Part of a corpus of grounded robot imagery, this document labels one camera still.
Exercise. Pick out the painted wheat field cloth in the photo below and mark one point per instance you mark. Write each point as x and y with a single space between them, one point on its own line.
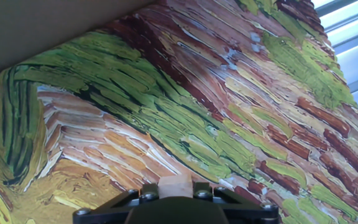
166 93

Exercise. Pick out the small wooden cube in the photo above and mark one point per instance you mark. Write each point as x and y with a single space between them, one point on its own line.
175 186

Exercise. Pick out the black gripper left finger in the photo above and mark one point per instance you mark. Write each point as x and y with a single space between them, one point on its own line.
113 205

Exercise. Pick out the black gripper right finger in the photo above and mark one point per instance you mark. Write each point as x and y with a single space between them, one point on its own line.
241 203

